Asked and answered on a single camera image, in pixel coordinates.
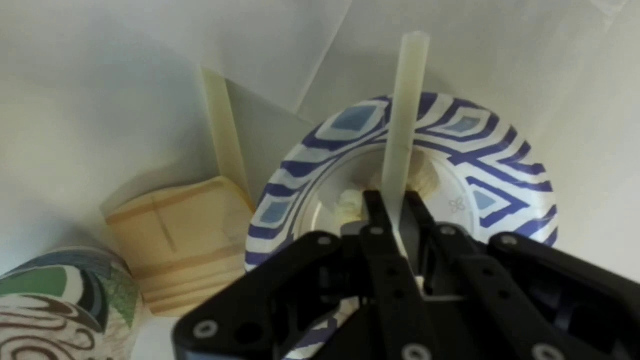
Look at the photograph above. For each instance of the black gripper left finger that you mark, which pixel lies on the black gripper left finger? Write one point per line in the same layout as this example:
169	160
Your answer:
293	301

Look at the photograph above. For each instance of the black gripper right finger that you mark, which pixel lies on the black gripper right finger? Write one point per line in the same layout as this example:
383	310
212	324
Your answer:
533	293

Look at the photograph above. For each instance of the white food piece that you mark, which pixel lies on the white food piece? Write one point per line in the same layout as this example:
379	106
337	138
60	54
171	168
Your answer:
351	200

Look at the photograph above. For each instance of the blue patterned paper bowl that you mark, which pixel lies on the blue patterned paper bowl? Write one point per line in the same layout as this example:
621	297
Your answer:
480	200

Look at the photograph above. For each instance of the natural wooden block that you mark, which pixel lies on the natural wooden block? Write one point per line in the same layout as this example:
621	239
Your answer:
190	241

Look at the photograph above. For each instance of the cream plastic utensil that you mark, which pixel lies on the cream plastic utensil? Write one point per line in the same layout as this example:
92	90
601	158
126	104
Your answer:
222	126

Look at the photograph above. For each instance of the green patterned paper cup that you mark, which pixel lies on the green patterned paper cup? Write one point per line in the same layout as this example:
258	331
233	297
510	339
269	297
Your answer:
60	306

